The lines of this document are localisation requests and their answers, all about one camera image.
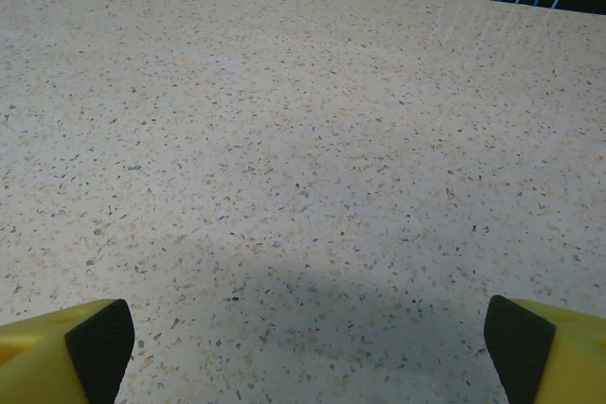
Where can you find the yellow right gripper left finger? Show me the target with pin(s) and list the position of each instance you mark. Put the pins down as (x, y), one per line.
(42, 356)

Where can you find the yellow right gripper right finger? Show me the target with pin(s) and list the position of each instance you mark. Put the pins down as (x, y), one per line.
(568, 361)

